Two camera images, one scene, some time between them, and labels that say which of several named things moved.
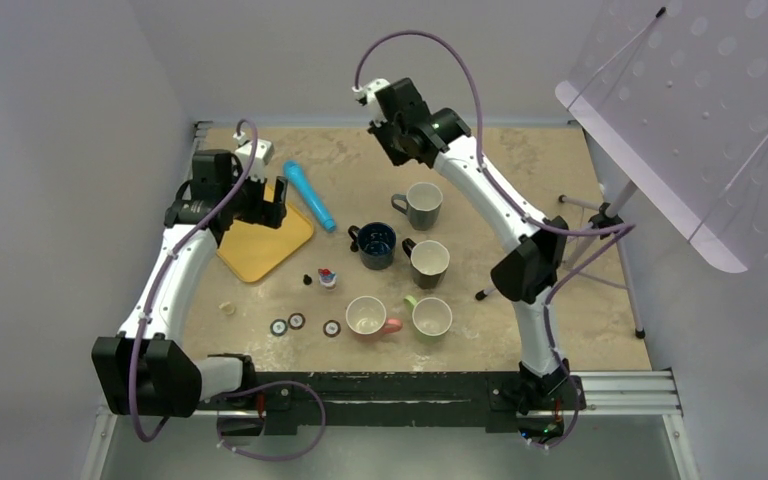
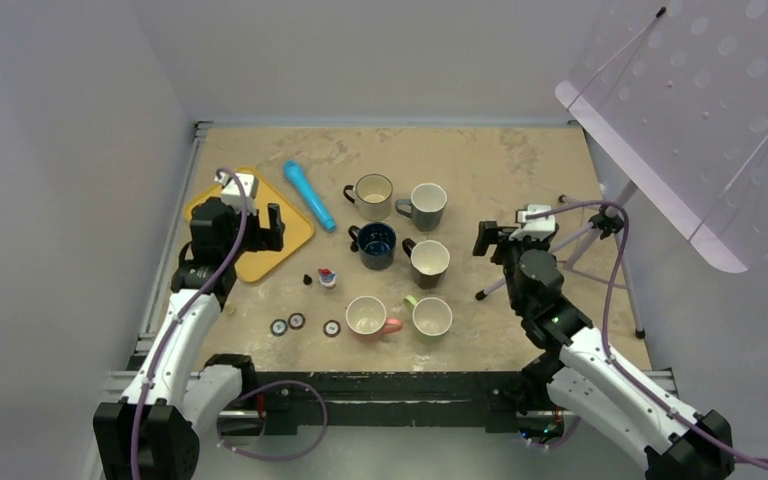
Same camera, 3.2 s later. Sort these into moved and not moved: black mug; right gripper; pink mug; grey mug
Moved: right gripper
Not moved: grey mug; pink mug; black mug
